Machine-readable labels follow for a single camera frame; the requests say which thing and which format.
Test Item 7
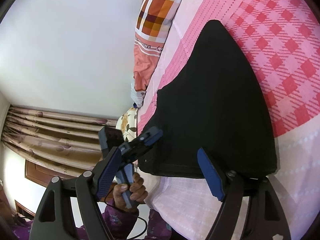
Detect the black jeans pant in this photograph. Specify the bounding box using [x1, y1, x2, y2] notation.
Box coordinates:
[138, 20, 278, 179]

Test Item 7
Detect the purple sleeved left forearm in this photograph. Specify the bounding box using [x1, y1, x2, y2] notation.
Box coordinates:
[102, 201, 172, 239]

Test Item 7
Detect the person's left hand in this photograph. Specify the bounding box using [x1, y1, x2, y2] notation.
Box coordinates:
[112, 172, 149, 213]

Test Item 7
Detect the floral cream pillow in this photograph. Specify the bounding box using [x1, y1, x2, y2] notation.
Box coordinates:
[116, 107, 138, 142]

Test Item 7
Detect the beige floral curtain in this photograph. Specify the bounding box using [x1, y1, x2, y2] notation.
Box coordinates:
[1, 106, 117, 177]

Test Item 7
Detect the orange plaid folded quilt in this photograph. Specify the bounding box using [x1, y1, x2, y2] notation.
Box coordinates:
[131, 0, 182, 108]

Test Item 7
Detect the pink patterned bedsheet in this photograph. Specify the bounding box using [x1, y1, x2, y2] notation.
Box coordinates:
[138, 0, 319, 239]

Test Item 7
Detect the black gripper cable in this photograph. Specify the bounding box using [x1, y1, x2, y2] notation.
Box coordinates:
[103, 189, 149, 240]

